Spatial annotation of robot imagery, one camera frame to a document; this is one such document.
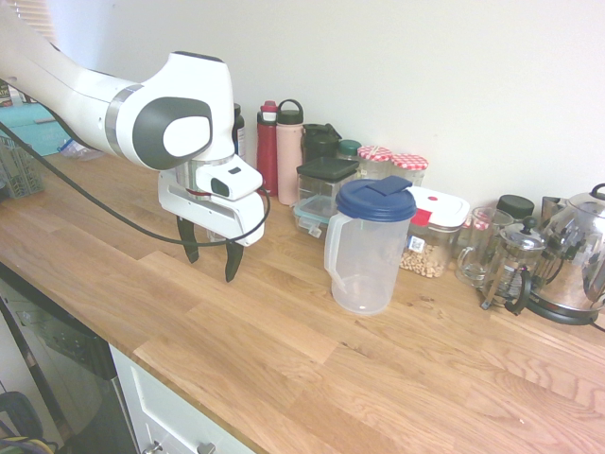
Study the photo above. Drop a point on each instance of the teal box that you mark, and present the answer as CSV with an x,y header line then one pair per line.
x,y
28,127

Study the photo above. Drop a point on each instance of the square container with black lid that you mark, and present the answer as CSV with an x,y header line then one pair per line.
x,y
326,179

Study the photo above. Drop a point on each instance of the nut container with white lid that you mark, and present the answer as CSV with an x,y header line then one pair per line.
x,y
435,222

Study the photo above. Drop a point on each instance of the window blinds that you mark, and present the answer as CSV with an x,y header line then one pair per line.
x,y
40,21

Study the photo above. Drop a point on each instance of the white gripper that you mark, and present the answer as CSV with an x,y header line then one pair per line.
x,y
222,218

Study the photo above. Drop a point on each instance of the red water bottle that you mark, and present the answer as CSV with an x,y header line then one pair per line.
x,y
267,151

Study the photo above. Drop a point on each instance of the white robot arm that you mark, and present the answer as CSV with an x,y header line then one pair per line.
x,y
85,101

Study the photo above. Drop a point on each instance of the jar with green lid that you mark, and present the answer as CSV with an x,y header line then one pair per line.
x,y
349,149

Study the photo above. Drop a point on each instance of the green dish rack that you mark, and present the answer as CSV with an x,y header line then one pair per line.
x,y
19,170

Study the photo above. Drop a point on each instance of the blue round plastic lid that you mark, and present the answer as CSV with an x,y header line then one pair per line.
x,y
366,255

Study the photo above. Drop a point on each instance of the clear plastic bag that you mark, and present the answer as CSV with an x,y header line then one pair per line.
x,y
78,150

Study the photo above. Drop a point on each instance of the white cabinet drawer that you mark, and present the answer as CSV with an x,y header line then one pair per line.
x,y
160,406

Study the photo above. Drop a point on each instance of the dark supplement bottle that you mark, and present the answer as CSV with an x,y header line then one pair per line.
x,y
239,132

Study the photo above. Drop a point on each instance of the glass container with teal lid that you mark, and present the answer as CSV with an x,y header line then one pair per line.
x,y
312,213

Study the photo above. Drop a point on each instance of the pink bottle with black cap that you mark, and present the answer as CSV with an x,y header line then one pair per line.
x,y
289,156

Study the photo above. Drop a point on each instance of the clear glass mug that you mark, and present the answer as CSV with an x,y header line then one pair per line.
x,y
475,255

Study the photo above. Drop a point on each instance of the black shaker bottle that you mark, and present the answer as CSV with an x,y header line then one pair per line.
x,y
319,142

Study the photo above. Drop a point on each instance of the jar with black lid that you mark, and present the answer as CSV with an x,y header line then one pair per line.
x,y
515,204

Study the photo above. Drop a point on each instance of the black dishwasher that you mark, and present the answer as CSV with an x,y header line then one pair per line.
x,y
61,359

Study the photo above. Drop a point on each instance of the shiny steel electric kettle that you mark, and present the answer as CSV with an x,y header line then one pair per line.
x,y
574,255

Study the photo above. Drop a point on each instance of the glass with red pattern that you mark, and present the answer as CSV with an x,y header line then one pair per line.
x,y
501,219

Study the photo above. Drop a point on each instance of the jar with red checkered lid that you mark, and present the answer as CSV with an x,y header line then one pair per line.
x,y
374,158
410,165

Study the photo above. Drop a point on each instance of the glass french press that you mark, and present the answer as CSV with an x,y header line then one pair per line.
x,y
513,265

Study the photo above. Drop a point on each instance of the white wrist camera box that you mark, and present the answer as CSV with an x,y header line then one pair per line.
x,y
231,182

